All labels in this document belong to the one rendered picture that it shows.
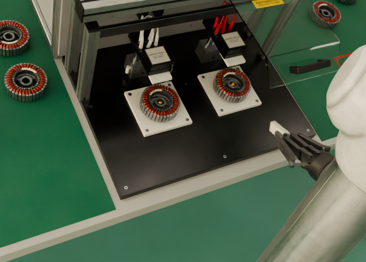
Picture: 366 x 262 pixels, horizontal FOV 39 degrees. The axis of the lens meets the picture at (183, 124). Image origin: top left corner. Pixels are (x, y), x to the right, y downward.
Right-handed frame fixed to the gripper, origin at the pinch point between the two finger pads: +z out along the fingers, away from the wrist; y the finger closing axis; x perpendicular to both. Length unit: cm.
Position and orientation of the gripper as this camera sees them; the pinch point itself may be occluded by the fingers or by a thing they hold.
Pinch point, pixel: (279, 131)
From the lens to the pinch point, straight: 143.7
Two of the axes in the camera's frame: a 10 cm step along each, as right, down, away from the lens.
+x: 0.4, -8.4, -5.3
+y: 8.8, -2.2, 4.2
